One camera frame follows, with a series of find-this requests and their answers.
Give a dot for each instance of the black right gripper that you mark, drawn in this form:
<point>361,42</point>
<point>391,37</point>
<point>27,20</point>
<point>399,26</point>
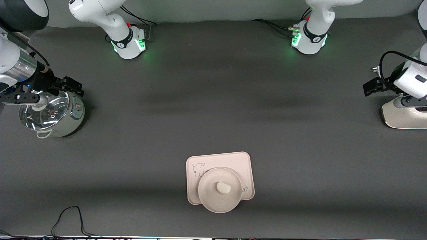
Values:
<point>45,81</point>

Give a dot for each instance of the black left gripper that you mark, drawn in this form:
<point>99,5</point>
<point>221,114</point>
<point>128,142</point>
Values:
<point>387,83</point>

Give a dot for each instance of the beige round plate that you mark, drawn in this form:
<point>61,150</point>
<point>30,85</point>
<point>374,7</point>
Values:
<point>208,193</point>

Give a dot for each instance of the white bun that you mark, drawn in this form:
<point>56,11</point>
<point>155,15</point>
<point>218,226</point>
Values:
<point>223,188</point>

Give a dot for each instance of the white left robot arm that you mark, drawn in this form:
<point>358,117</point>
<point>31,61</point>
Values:
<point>317,16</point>

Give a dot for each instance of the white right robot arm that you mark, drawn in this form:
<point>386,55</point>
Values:
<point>100,13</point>

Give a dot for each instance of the beige rabbit print tray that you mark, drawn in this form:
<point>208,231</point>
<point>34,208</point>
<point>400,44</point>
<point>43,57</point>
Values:
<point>230,161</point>

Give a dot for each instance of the steel pot with glass lid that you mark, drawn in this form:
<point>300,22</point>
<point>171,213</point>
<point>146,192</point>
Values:
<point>75,116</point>

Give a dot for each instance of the glass pot lid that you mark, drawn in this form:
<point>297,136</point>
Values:
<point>50,116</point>

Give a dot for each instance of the cream toaster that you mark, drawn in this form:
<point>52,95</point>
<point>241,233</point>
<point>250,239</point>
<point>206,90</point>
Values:
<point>400,116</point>

